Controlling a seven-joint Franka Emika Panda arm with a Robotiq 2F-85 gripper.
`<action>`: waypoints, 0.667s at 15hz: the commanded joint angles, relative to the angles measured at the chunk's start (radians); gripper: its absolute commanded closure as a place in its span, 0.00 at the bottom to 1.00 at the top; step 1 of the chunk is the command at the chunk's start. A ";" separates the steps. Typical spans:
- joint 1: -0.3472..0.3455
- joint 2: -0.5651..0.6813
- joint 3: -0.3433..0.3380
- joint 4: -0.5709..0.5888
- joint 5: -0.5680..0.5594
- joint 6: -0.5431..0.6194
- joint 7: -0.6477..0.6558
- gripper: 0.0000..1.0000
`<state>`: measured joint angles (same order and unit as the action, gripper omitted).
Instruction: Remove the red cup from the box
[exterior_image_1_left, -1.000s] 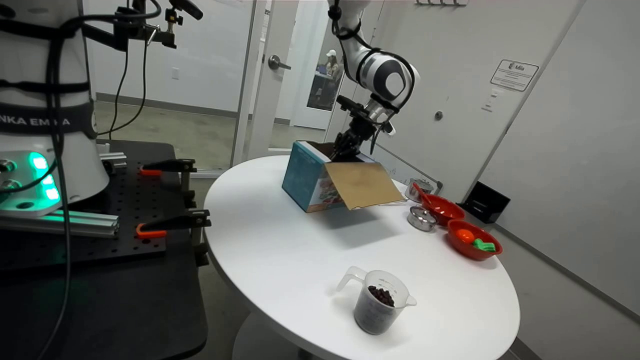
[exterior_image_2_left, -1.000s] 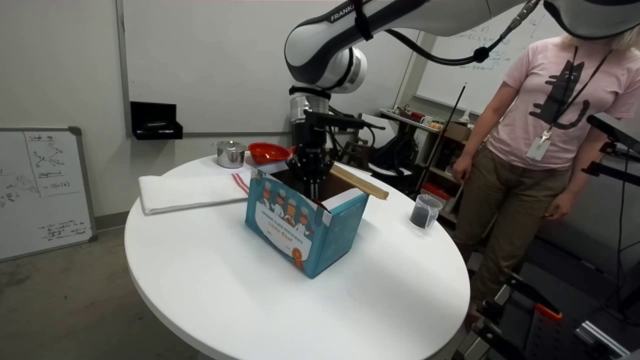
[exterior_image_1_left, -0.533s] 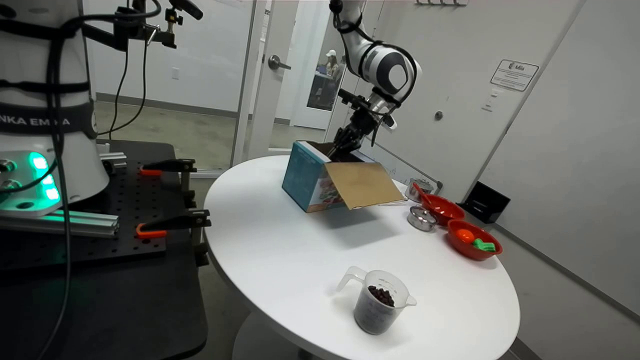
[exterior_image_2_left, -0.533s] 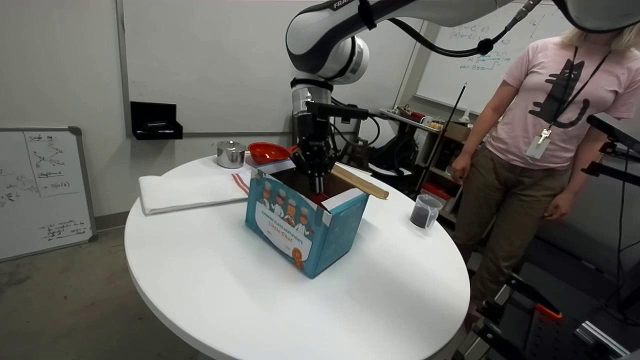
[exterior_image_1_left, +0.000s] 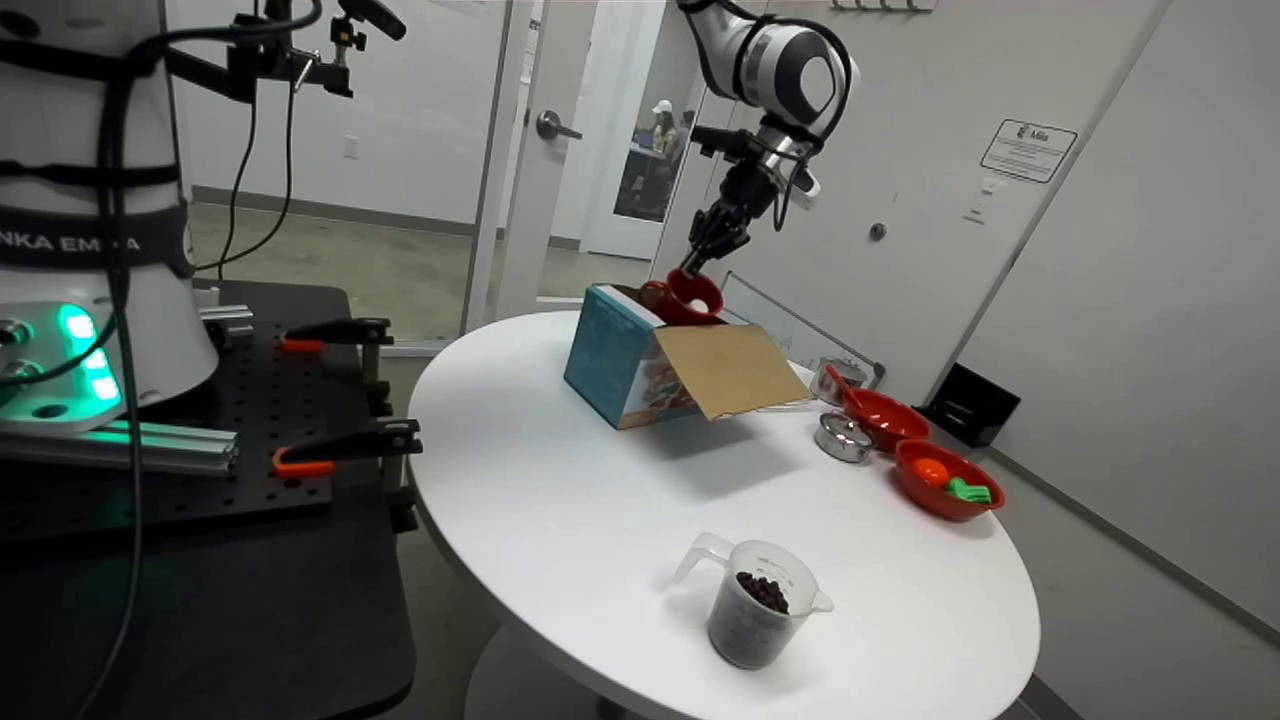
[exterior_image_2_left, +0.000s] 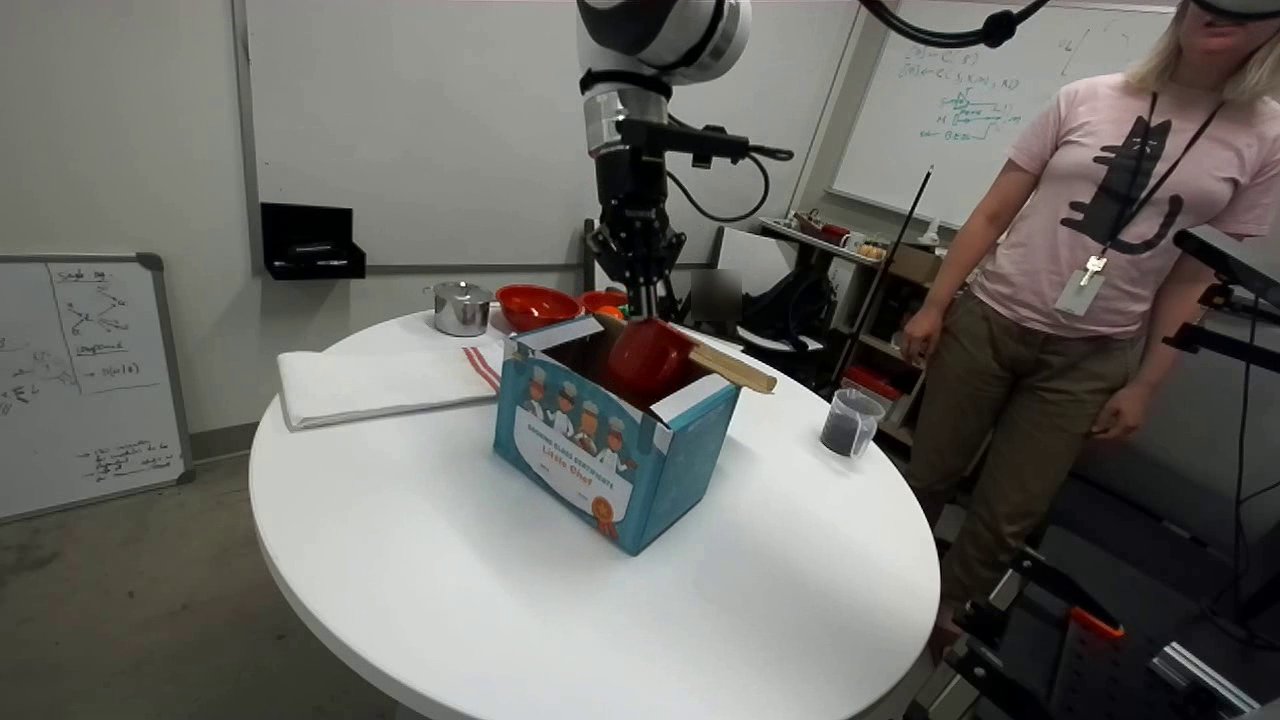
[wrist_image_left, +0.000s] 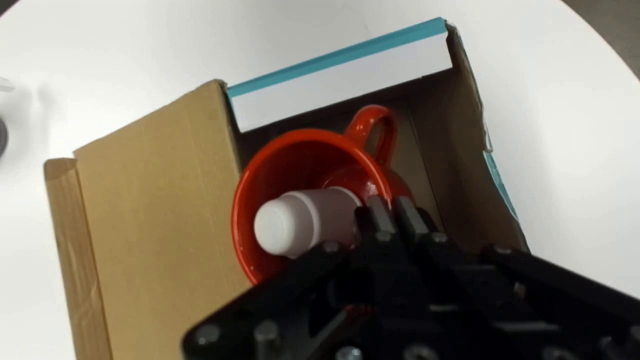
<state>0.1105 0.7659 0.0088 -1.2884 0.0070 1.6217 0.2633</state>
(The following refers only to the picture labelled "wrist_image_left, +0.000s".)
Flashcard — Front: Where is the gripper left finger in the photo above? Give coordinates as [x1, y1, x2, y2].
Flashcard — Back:
[181, 196, 402, 360]

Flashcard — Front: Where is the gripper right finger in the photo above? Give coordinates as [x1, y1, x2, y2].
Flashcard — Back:
[394, 196, 640, 360]

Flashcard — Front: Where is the red ceramic cup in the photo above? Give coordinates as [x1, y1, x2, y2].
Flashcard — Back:
[231, 104, 417, 287]

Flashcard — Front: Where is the cardboard box with teal edge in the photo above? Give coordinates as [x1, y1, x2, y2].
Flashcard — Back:
[43, 17, 532, 360]

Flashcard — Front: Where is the white plastic bottle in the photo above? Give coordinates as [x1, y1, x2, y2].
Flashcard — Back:
[253, 187, 364, 259]

